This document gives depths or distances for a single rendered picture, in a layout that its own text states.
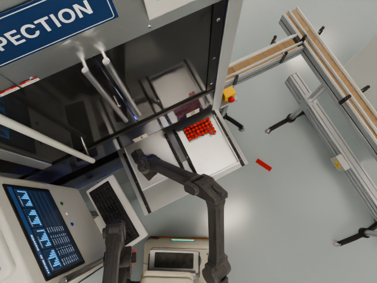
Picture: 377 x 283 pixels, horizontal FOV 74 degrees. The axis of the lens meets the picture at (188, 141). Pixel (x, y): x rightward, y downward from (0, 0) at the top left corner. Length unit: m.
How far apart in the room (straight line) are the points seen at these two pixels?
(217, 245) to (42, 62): 0.85
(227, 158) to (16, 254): 1.12
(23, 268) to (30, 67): 0.64
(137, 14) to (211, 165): 1.05
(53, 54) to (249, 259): 2.19
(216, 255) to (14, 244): 0.72
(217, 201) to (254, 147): 1.64
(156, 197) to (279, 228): 1.33
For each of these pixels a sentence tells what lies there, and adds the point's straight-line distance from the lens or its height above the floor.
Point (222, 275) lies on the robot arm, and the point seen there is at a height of 1.27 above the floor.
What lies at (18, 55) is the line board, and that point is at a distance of 0.74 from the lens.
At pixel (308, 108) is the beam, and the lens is 2.23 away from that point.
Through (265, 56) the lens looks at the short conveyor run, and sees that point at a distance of 1.84.
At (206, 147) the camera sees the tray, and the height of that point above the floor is 0.88.
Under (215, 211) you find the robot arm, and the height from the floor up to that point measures 1.44.
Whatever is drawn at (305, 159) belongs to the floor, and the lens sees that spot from 2.67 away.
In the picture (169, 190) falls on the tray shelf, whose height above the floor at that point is 0.88.
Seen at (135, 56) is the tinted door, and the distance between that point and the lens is 0.87.
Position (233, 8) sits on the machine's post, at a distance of 0.92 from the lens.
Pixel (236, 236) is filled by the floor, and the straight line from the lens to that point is 2.46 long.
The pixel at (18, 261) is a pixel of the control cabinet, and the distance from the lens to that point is 1.06.
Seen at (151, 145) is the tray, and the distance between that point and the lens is 1.61.
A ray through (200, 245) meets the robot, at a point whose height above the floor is 0.28.
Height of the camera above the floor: 2.42
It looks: 75 degrees down
